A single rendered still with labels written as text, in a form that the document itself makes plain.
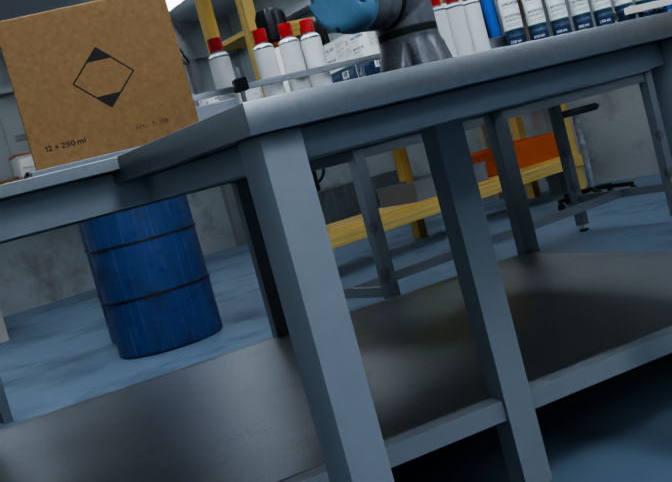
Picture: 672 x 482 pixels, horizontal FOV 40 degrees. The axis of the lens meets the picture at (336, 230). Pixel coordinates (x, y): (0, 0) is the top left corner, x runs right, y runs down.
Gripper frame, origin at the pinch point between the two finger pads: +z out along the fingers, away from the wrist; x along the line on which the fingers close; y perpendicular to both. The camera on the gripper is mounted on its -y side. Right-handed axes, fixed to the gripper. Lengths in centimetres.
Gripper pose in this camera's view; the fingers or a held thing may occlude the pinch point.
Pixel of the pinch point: (185, 58)
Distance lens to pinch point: 220.0
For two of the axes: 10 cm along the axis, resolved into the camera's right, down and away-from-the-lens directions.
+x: -6.5, 7.1, -2.7
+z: 6.7, 7.0, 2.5
